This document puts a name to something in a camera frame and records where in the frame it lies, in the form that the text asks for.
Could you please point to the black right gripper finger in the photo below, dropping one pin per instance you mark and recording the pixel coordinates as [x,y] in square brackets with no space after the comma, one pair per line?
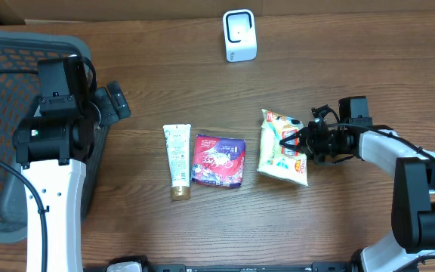
[293,150]
[295,137]

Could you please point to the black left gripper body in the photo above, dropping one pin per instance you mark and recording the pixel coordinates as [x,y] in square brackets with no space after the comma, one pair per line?
[111,110]

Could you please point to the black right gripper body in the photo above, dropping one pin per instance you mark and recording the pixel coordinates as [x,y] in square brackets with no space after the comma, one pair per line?
[319,142]

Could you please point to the white yellow snack bag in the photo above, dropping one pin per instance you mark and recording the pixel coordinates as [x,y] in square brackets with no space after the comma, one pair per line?
[275,160]

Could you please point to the white gold-capped tube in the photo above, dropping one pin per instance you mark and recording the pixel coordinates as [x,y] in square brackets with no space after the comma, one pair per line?
[177,142]

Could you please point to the red purple snack packet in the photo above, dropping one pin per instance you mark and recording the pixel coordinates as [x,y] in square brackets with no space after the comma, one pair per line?
[218,162]

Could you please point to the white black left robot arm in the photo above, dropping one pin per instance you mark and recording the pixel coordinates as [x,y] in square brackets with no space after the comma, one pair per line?
[53,149]

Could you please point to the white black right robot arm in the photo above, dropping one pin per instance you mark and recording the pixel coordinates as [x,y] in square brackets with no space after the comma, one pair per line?
[411,240]

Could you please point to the white barcode scanner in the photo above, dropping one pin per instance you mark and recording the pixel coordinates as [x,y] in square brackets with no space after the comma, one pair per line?
[240,37]

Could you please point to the grey plastic basket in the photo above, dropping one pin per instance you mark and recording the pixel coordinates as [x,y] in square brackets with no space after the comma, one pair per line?
[19,55]

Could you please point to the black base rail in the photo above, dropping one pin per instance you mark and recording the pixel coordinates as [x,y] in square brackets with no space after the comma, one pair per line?
[147,266]

